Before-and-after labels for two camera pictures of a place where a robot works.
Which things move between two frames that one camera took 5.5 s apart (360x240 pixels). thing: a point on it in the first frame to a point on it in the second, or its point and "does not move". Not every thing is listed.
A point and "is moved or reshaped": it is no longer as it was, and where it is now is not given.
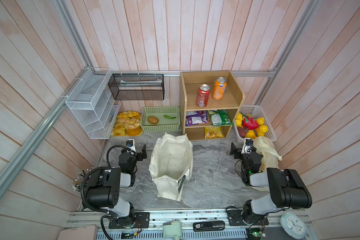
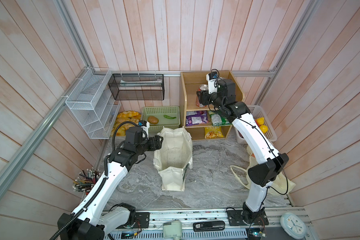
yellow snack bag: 214,132 does not move
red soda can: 203,95 does not move
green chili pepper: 169,117 does not move
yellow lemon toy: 263,128 does not move
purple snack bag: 194,117 does not move
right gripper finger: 236,152 to 203,96
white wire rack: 90,97 does not move
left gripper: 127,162 to 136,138
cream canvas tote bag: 171,165 is moved or reshaped
